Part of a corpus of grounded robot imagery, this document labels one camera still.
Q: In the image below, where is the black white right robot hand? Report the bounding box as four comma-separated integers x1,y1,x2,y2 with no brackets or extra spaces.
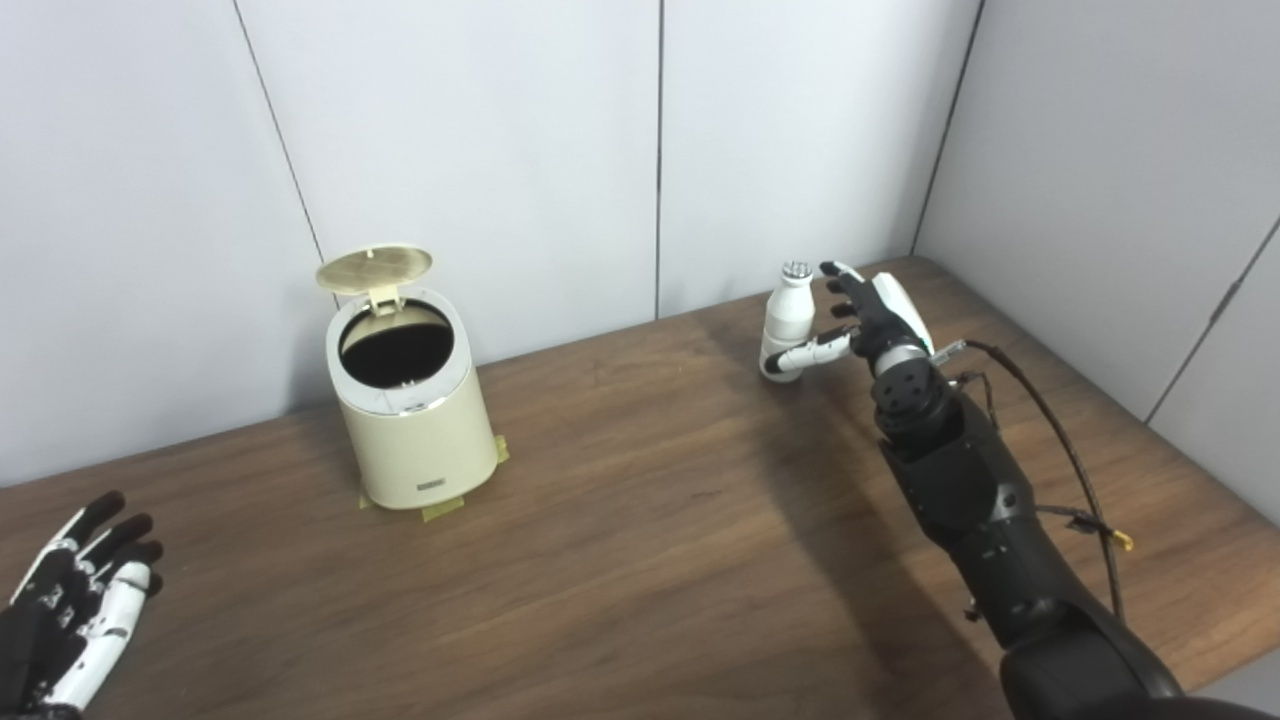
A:
763,261,938,379

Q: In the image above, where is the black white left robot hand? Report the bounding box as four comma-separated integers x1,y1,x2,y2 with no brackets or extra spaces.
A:
0,490,164,713

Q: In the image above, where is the small white plastic bottle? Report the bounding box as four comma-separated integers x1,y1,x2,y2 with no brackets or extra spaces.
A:
759,261,816,384

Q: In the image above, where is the cream-colored bin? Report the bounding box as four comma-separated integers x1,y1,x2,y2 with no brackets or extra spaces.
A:
325,287,501,511

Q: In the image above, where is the round cream bin lid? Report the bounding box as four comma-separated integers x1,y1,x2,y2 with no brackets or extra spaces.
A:
316,243,434,316

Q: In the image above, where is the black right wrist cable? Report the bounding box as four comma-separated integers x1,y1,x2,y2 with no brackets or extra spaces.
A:
930,340,1136,626

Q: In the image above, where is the thin wire with yellow plug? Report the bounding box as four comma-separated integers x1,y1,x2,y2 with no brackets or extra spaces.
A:
950,370,1136,553

